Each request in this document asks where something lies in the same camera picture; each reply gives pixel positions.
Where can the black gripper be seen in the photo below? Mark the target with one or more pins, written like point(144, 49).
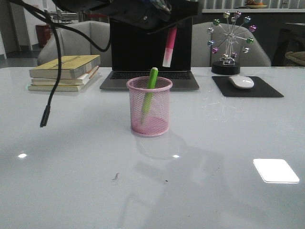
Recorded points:
point(149, 16)

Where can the pink highlighter pen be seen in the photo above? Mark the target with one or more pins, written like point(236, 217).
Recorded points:
point(170, 42)

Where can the green highlighter pen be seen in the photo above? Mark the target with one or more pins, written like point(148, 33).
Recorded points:
point(148, 96)

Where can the pink mesh pen holder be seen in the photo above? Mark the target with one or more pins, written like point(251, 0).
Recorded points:
point(157, 120)

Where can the grey laptop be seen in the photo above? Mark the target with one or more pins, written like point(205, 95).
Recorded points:
point(135, 52)

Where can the grey right chair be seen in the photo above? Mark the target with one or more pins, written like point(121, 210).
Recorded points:
point(206, 47)

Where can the ferris wheel desk ornament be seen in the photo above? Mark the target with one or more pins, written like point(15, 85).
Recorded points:
point(229, 36)

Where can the yellow top book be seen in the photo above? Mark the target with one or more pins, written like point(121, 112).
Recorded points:
point(72, 67)

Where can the yellow book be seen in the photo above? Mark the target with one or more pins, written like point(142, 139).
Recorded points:
point(72, 67)
point(62, 88)

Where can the yellow bottom book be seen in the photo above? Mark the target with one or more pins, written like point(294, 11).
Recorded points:
point(62, 88)

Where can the fruit bowl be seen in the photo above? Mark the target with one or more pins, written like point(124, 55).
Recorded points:
point(253, 4)

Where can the red bin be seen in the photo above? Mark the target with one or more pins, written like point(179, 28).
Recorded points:
point(43, 34)

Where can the white computer mouse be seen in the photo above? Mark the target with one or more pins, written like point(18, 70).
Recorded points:
point(241, 82)

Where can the black mouse pad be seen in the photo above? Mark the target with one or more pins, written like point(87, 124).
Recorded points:
point(260, 88)

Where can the white middle book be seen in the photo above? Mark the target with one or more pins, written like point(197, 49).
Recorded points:
point(80, 80)

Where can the olive sofa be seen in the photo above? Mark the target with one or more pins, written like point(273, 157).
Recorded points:
point(295, 59)

